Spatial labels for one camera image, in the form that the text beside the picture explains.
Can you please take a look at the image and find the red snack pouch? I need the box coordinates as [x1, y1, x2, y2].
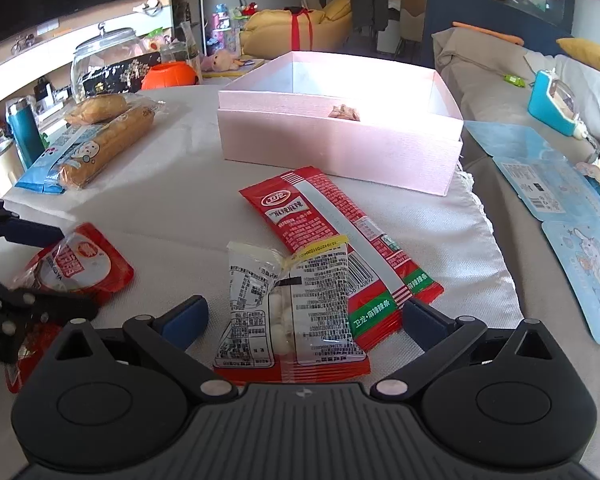
[4, 221, 135, 395]

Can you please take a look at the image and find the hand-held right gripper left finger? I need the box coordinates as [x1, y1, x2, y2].
[50, 295, 239, 402]

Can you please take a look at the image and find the orange round container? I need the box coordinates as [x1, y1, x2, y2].
[140, 62, 200, 92]

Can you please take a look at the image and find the blue and white toy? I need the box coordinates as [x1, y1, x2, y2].
[526, 69, 591, 141]

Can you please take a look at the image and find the orange stick toy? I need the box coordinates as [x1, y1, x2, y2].
[451, 20, 526, 46]

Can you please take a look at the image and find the long bread stick packet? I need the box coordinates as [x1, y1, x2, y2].
[58, 102, 158, 191]

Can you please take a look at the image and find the blue bag with text label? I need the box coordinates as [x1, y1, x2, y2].
[463, 119, 600, 220]

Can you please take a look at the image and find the clear white-ball snack packet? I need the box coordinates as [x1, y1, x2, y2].
[211, 240, 372, 377]

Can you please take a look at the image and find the teal bottle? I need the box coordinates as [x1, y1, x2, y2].
[5, 96, 47, 172]

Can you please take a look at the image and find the pink plush toy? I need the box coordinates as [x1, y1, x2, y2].
[199, 49, 242, 73]

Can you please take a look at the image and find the grey covered sofa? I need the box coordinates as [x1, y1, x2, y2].
[431, 26, 600, 351]

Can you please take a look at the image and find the dark blue cabinet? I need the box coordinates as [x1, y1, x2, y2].
[421, 0, 574, 67]

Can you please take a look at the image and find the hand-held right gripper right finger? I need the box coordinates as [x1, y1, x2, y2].
[369, 299, 562, 402]

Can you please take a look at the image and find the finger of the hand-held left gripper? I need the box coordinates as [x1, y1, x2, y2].
[0, 265, 99, 366]
[0, 196, 67, 249]

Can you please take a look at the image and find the pink cardboard box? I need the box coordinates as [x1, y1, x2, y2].
[216, 50, 465, 197]

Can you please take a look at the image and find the black snack packet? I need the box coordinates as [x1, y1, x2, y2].
[81, 51, 162, 99]

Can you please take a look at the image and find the pink and blue bottle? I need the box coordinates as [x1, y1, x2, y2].
[210, 4, 232, 47]

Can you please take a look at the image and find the yellow pillow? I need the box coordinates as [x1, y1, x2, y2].
[555, 37, 600, 82]

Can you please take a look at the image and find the glass jar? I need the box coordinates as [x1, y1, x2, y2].
[69, 26, 147, 104]

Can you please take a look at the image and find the long red white-striped snack packet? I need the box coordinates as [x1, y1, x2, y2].
[238, 166, 444, 352]

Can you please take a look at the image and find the beige chair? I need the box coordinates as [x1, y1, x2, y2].
[398, 0, 429, 40]

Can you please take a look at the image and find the bread bun in clear packet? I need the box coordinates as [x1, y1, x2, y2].
[63, 92, 130, 127]

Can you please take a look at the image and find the yellow sofa with red ribbon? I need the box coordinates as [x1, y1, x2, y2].
[239, 0, 354, 62]

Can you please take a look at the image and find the blue cartoon printed bag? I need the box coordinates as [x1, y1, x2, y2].
[541, 216, 600, 347]

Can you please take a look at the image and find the white mug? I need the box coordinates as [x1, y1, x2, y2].
[0, 129, 27, 199]

